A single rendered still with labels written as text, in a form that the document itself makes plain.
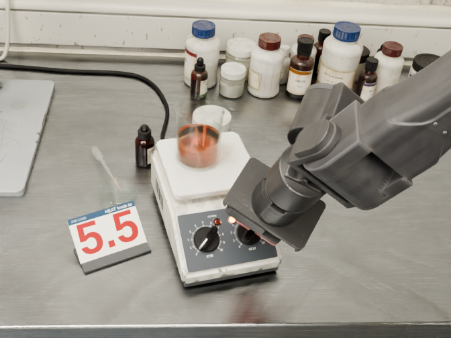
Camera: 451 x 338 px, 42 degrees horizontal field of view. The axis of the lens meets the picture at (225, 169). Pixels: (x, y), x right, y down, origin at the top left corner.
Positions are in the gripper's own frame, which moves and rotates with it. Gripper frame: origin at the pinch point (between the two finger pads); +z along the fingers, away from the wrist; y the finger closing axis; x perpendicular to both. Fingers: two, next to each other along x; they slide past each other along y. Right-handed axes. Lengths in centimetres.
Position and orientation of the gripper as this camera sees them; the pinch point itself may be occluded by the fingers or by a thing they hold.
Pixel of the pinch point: (255, 224)
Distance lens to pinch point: 74.4
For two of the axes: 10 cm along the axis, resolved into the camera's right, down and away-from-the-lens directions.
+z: -2.1, 3.5, 9.1
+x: -4.9, 7.6, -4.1
